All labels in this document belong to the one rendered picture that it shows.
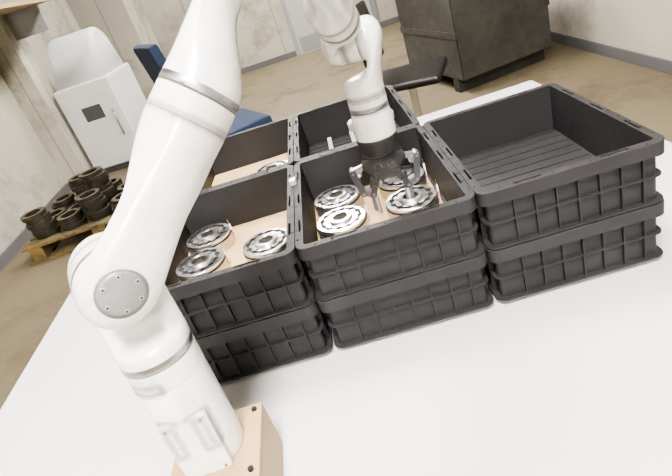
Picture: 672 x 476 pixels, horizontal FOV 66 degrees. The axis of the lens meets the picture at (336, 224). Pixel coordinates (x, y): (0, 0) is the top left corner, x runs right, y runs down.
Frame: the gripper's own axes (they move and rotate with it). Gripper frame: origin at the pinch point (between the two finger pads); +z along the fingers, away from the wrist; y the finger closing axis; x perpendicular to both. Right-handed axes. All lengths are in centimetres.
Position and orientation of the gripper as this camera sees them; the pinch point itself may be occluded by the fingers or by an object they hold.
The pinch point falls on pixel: (393, 200)
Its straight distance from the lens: 103.0
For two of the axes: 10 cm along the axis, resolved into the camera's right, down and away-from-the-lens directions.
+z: 2.8, 8.4, 4.6
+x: -0.7, -4.6, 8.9
